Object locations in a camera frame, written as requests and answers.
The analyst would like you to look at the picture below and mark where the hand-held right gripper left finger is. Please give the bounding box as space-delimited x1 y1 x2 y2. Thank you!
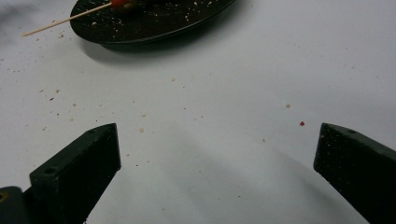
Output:
29 122 121 224

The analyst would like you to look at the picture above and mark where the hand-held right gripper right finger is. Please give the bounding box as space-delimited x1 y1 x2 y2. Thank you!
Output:
313 122 396 224

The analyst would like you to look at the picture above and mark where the wooden skewer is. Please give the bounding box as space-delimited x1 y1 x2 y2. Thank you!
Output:
21 2 113 37

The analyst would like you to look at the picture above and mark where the black round plate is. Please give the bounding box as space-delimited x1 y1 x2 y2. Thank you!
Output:
69 0 236 52

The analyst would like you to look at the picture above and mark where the red sausage slice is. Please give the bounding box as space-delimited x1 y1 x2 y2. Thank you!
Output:
110 0 129 10

